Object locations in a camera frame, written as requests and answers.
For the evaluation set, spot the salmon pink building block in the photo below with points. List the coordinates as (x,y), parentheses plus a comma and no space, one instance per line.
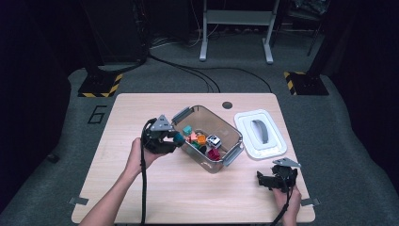
(194,137)

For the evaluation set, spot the white metal stand frame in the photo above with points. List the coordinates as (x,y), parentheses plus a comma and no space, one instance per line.
(238,17)

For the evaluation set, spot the maroon building block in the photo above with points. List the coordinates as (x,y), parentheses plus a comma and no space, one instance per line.
(214,153)

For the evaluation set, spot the dark teal blue building block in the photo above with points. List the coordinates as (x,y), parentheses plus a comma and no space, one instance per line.
(179,138)

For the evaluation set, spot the light blue building block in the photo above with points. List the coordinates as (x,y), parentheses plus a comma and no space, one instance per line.
(187,130)

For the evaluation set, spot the orange building block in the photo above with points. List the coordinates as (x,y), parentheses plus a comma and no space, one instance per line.
(201,139)

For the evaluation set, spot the black building block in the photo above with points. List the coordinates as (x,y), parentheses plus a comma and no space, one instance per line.
(203,149)

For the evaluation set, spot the green building block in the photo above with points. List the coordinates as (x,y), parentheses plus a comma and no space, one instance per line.
(196,145)

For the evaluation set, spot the dark cabinet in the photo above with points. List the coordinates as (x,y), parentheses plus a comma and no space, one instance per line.
(119,31)

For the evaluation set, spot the person's left hand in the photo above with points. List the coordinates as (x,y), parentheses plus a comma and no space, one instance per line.
(135,158)

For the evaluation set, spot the black yellow striped base plate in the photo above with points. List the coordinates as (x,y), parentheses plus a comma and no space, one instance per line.
(98,84)
(309,84)

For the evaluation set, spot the person's right hand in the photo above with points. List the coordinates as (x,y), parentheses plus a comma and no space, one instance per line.
(290,204)

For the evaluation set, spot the small black floor object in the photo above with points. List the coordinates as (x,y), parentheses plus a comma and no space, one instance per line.
(52,158)

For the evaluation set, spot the grey table bracket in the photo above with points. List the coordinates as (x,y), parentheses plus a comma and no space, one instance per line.
(310,201)
(78,201)

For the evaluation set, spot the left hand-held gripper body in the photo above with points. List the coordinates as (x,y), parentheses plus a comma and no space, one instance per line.
(158,138)

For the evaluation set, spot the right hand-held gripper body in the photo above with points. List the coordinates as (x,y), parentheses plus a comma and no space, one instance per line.
(284,177)

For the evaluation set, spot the clear plastic storage box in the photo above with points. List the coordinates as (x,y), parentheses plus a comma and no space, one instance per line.
(213,121)

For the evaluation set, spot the white and grey toy car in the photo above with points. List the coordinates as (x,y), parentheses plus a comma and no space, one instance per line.
(214,141)

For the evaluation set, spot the dark chair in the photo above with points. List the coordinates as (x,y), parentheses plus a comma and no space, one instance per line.
(301,14)

